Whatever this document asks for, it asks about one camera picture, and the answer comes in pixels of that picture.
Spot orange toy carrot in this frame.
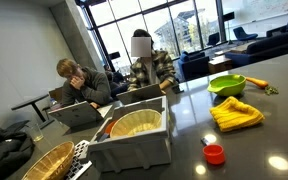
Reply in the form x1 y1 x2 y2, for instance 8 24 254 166
245 76 270 90

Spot green toy carrot leaves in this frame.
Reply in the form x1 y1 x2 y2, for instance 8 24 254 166
264 85 280 96

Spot gray laptop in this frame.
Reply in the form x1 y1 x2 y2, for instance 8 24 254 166
116 83 164 106

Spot person in plaid shirt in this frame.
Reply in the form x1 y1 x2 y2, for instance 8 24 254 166
126 28 180 93

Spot black phone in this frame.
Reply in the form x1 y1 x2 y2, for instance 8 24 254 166
171 85 185 94

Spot round wicker basket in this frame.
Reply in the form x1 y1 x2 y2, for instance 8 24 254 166
109 109 163 139

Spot black sign on stand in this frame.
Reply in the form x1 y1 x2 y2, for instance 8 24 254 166
108 51 122 61

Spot person in gray hoodie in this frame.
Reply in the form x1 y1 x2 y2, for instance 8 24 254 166
56 57 114 109

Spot orange bowl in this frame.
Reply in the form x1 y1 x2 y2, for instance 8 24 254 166
103 120 118 135

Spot blue armchair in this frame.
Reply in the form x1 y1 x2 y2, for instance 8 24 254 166
233 26 259 43
177 50 211 81

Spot small dark blue object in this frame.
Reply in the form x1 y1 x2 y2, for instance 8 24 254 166
97 132 110 142

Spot grey plastic bin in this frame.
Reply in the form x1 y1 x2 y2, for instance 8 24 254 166
87 95 172 174

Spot silver laptop with logo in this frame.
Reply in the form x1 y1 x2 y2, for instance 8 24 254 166
47 100 113 129

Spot small black white object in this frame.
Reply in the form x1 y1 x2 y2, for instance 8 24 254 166
200 137 211 147

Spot wooden coffee table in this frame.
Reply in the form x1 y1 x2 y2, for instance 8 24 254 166
207 55 234 74

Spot green plastic bowl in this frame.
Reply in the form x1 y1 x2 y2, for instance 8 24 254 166
206 73 247 98

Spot dark armchair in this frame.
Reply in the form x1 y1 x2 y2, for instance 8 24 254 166
206 32 221 47

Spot brown chair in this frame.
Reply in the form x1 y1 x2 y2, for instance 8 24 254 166
48 86 64 103

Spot clear water bottle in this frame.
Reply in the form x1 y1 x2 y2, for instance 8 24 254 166
48 97 61 111

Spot yellow knit hat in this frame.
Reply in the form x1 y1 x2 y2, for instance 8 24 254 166
209 96 266 133

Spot red plastic cup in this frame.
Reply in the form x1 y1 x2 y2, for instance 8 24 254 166
202 144 227 166

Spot black stand with screen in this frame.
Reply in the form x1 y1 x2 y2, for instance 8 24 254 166
223 11 236 44

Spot small black side table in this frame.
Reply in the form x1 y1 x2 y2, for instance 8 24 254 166
10 93 54 124

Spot clear drinking glass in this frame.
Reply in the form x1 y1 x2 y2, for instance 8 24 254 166
27 122 45 143

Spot oval wicker basket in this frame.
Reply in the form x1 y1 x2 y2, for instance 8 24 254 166
21 141 76 180

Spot dark blue sofa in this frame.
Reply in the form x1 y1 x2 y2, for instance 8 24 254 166
224 30 288 68

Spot black jacket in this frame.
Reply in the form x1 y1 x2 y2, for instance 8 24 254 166
0 121 36 180

